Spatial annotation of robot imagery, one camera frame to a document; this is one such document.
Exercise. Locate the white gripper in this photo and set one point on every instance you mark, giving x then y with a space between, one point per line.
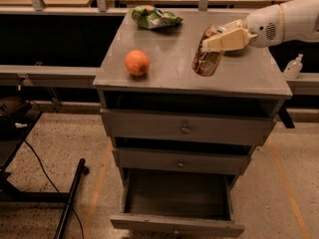
265 26

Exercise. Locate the orange soda can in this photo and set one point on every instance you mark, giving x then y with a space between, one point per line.
206 63

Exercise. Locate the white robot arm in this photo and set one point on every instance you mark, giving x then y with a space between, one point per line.
300 21

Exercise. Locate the grey top drawer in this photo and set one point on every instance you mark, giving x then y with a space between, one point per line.
196 128

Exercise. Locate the grey drawer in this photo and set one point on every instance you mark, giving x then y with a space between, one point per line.
177 203
180 161
196 128

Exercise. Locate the grey wooden drawer cabinet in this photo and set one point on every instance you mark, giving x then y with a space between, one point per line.
248 86

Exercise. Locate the grey middle drawer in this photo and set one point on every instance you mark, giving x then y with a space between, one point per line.
180 161

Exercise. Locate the grey bottom drawer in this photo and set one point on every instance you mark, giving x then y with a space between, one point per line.
177 203

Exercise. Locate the white paper bowl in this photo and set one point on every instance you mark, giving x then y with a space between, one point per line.
235 53

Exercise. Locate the green chip bag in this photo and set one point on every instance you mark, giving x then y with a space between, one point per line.
150 17

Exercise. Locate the orange fruit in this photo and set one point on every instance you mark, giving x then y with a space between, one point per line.
137 62

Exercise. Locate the black metal stand leg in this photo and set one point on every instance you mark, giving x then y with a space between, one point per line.
68 208

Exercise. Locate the black cart with bag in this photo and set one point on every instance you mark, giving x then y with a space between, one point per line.
17 119

